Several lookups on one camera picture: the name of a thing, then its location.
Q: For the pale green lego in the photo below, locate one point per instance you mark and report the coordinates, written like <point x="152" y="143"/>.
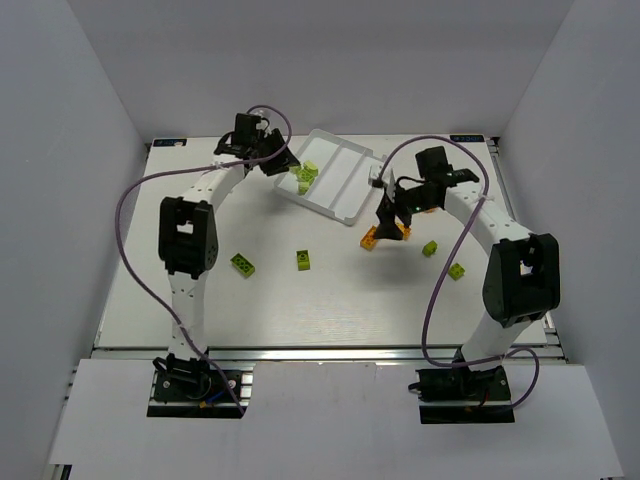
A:
<point x="303" y="188"/>

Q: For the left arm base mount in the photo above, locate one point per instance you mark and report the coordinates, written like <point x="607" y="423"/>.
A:
<point x="193" y="389"/>

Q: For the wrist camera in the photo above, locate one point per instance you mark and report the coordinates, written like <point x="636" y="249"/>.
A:
<point x="264" y="120"/>
<point x="382" y="179"/>

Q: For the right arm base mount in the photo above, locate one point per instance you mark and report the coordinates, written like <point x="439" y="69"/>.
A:
<point x="462" y="396"/>

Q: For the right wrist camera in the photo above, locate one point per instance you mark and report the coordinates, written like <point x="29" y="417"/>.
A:
<point x="382" y="179"/>

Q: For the white divided tray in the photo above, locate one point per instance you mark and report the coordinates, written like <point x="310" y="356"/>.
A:
<point x="342" y="187"/>

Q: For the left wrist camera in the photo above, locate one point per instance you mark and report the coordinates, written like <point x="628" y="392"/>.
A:
<point x="264" y="120"/>

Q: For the right blue table label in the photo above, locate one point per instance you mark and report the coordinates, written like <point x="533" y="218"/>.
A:
<point x="467" y="138"/>

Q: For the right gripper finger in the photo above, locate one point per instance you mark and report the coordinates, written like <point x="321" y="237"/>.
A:
<point x="386" y="209"/>
<point x="388" y="230"/>

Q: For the blue table label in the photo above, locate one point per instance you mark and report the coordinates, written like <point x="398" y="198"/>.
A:
<point x="467" y="138"/>
<point x="169" y="142"/>

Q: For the left blue table label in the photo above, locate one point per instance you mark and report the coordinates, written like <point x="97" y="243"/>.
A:
<point x="169" y="142"/>

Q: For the long green lego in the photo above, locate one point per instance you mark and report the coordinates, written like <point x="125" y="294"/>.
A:
<point x="242" y="265"/>

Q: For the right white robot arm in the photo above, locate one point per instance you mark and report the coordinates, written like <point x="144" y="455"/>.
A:
<point x="522" y="281"/>

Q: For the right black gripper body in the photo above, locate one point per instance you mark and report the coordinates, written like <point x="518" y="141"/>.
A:
<point x="394" y="205"/>

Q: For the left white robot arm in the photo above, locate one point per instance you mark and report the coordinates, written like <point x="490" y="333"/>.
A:
<point x="188" y="240"/>

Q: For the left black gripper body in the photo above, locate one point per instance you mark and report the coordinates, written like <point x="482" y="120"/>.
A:
<point x="273" y="151"/>

